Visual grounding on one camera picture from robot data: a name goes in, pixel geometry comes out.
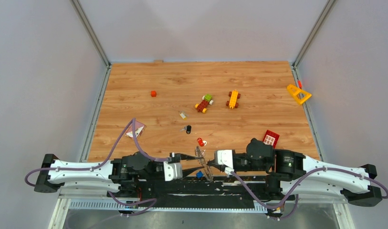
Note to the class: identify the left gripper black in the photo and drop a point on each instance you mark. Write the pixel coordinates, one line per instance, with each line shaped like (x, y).
(177, 157)

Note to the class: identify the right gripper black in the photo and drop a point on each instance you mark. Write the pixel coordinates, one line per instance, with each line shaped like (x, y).
(212, 163)

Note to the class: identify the blue key tag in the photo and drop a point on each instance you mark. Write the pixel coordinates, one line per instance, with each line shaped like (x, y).
(200, 175)

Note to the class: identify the red key tag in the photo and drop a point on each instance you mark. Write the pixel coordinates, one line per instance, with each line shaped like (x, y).
(201, 142)

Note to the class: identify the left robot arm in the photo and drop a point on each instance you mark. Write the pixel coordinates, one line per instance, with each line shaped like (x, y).
(122, 176)

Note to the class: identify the key with black fob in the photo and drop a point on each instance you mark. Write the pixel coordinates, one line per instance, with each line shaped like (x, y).
(187, 129)

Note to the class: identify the red playing card deck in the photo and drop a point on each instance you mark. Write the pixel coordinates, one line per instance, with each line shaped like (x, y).
(139, 128)

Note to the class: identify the red window brick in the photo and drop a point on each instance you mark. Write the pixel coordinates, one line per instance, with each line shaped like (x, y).
(271, 138)

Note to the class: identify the yellow brown toy brick car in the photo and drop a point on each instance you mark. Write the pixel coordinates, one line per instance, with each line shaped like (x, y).
(233, 98)

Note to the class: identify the red yellow toy brick car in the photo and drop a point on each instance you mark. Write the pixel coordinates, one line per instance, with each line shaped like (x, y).
(206, 101)

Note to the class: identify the yellow triangular brick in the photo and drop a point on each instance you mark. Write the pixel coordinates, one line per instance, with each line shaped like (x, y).
(298, 94)

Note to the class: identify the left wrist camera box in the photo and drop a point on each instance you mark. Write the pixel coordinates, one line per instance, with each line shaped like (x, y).
(172, 171)

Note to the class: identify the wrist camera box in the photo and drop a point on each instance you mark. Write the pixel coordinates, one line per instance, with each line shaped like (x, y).
(172, 171)
(223, 160)

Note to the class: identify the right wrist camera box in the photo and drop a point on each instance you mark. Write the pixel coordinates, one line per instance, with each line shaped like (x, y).
(223, 160)

